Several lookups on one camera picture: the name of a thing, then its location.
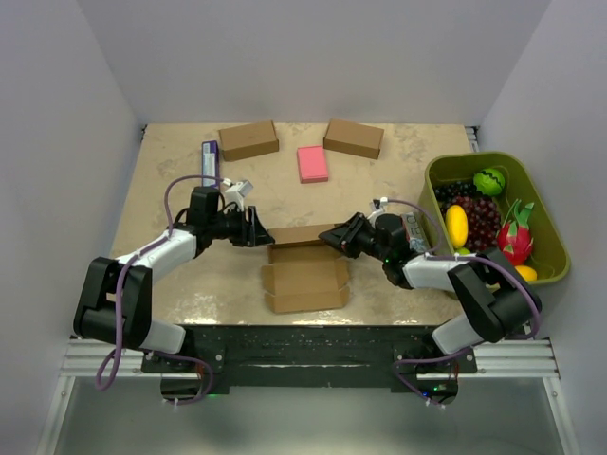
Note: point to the folded cardboard box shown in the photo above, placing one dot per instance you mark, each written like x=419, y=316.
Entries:
x=248, y=140
x=353, y=138

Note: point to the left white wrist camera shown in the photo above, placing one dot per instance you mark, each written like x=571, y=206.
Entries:
x=239, y=189

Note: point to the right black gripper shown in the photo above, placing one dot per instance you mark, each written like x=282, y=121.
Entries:
x=343, y=236

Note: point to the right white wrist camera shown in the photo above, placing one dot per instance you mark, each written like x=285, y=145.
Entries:
x=378, y=206

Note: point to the yellow toy lemon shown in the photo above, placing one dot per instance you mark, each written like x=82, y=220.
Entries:
x=457, y=226

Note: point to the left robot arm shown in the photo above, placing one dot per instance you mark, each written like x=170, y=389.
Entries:
x=115, y=305

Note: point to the pink dragon fruit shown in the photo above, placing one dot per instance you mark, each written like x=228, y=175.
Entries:
x=514, y=238

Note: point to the green toy melon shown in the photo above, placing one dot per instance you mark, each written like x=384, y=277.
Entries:
x=489, y=182

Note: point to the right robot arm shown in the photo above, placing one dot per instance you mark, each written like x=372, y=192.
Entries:
x=495, y=298

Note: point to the left folded cardboard box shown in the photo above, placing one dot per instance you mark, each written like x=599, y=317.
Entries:
x=248, y=140

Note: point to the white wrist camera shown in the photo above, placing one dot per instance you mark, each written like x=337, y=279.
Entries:
x=239, y=189
x=378, y=206

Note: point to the black grape bunch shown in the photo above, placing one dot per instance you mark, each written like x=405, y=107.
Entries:
x=458, y=189

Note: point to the right folded cardboard box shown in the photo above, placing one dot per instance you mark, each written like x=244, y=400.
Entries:
x=353, y=138

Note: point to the pink sticky note pad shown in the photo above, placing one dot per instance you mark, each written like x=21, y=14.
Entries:
x=312, y=165

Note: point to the red silver snack packet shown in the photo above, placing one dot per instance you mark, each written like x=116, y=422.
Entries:
x=415, y=233

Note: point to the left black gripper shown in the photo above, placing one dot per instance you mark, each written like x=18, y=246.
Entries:
x=251, y=232

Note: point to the brown cardboard box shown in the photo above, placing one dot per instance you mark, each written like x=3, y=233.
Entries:
x=303, y=273

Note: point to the dark red grape bunch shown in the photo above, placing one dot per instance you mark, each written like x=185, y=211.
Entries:
x=484, y=220

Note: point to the aluminium rail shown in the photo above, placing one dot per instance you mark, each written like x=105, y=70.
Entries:
x=506, y=359

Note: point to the olive green plastic bin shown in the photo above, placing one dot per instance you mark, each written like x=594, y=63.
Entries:
x=549, y=257

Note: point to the purple toothpaste box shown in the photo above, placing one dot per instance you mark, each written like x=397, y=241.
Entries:
x=210, y=164

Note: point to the orange yellow mango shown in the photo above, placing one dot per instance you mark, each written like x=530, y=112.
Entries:
x=527, y=272

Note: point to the black base frame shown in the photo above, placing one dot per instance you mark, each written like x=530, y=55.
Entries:
x=223, y=357

